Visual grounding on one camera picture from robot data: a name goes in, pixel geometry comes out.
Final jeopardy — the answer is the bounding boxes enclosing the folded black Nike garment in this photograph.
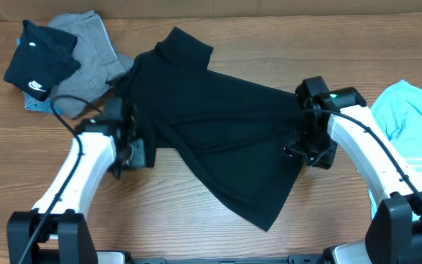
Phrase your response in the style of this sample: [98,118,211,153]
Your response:
[4,20,81,101]

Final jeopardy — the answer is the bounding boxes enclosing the light blue t-shirt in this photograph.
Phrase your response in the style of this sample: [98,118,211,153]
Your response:
[368,79,422,221]

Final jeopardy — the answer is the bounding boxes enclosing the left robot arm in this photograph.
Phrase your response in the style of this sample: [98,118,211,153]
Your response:
[7,97,137,264]

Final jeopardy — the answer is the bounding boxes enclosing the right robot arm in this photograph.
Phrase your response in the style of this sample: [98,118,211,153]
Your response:
[284,76,422,264]

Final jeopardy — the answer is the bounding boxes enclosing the folded blue denim garment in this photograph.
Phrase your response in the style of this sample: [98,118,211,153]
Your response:
[23,92,53,114]

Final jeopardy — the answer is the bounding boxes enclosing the black t-shirt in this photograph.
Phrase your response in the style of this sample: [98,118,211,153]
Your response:
[116,28,304,230]

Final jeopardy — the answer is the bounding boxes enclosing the folded grey trousers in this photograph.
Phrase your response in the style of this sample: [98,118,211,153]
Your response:
[49,10,134,103]

